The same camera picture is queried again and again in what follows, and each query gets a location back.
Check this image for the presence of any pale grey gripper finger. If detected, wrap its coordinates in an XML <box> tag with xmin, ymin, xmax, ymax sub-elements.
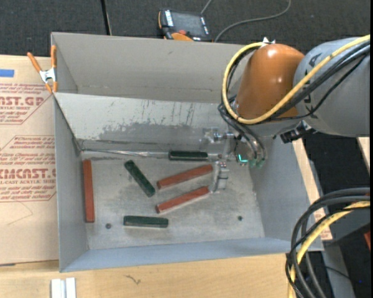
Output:
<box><xmin>210</xmin><ymin>163</ymin><xmax>221</xmax><ymax>196</ymax></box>
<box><xmin>219</xmin><ymin>162</ymin><xmax>230</xmax><ymax>190</ymax></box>

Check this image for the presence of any black cylinder on white bracket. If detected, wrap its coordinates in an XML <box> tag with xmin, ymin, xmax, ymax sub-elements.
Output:
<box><xmin>279</xmin><ymin>125</ymin><xmax>315</xmax><ymax>144</ymax></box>

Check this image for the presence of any red-brown flat block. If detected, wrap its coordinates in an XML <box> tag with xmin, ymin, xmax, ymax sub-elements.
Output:
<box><xmin>155</xmin><ymin>186</ymin><xmax>211</xmax><ymax>214</ymax></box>
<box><xmin>82</xmin><ymin>159</ymin><xmax>96</xmax><ymax>224</ymax></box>
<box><xmin>156</xmin><ymin>164</ymin><xmax>214</xmax><ymax>190</ymax></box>

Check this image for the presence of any brown cardboard board, red print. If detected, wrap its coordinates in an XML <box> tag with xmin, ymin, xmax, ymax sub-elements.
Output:
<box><xmin>0</xmin><ymin>53</ymin><xmax>334</xmax><ymax>268</ymax></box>

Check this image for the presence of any dark green flat block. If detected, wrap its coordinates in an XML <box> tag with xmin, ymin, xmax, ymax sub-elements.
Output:
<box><xmin>122</xmin><ymin>215</ymin><xmax>170</xmax><ymax>229</ymax></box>
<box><xmin>168</xmin><ymin>150</ymin><xmax>210</xmax><ymax>162</ymax></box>
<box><xmin>124</xmin><ymin>160</ymin><xmax>157</xmax><ymax>198</ymax></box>

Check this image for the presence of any grey metal bin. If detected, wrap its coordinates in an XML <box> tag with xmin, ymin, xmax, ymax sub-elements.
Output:
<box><xmin>50</xmin><ymin>32</ymin><xmax>325</xmax><ymax>273</ymax></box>

